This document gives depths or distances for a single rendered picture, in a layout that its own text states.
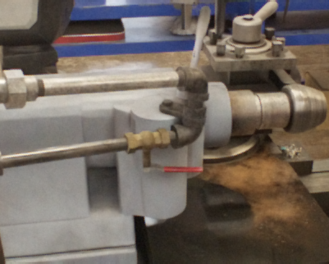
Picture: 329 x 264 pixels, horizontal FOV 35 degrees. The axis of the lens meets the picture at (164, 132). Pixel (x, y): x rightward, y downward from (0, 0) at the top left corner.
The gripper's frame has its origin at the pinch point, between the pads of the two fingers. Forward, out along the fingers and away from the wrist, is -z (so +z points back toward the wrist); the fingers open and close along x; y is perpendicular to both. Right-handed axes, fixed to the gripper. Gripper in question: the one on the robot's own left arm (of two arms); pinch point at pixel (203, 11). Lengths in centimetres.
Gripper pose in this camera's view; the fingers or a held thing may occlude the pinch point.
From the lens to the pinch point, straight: 84.1
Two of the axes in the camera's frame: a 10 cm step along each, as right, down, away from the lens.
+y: -3.8, 4.3, -8.2
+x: -9.3, -1.7, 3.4
